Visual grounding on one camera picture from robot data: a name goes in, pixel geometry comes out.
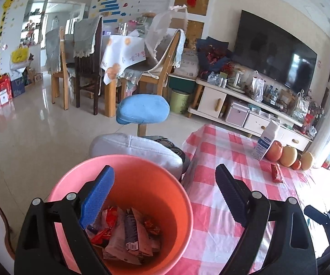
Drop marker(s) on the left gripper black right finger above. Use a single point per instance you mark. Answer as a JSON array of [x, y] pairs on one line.
[[236, 195]]

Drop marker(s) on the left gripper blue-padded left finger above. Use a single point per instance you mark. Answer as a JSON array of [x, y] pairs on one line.
[[93, 195]]

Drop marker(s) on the red foil candy wrapper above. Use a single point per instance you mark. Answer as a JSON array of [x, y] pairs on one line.
[[108, 222]]

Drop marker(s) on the dark red candy wrapper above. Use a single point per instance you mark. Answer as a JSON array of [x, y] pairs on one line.
[[276, 173]]

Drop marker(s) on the white milk carton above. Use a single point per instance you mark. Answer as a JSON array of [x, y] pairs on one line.
[[130, 241]]

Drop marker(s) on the pink plastic bin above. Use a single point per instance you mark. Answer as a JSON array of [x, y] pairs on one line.
[[151, 190]]

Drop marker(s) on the pink checkered tablecloth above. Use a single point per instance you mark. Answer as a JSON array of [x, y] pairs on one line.
[[278, 238]]

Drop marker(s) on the red apple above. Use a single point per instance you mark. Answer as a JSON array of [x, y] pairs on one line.
[[275, 151]]

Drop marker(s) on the white floor cushion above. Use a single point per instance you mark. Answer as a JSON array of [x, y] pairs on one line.
[[156, 149]]

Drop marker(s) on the large yellow pear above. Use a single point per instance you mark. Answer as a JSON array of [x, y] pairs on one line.
[[289, 156]]

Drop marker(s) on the front tangerine with leaf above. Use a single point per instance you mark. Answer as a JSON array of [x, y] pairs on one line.
[[296, 165]]

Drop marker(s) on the white medicine bottle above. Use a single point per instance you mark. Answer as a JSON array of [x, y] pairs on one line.
[[265, 140]]

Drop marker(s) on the right yellow pear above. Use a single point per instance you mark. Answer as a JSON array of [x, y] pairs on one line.
[[307, 160]]

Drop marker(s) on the pink storage box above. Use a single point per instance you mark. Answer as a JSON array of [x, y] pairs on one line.
[[236, 113]]

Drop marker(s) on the white tv cabinet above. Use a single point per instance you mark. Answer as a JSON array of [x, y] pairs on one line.
[[211, 102]]

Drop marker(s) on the blue stool cushion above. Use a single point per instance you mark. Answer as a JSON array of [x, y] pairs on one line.
[[142, 109]]

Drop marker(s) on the white electric kettle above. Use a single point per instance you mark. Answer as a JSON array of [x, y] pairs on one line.
[[234, 82]]

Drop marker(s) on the green waste bin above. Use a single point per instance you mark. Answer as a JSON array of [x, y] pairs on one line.
[[178, 101]]

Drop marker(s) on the dark wooden dining chair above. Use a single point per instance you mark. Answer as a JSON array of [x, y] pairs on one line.
[[87, 59]]

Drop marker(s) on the dark flower bouquet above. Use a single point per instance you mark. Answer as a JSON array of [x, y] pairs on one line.
[[212, 55]]

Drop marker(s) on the black flat television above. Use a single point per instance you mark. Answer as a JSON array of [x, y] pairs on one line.
[[274, 52]]

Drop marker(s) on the wooden chair with towel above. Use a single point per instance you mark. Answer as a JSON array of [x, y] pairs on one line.
[[164, 45]]

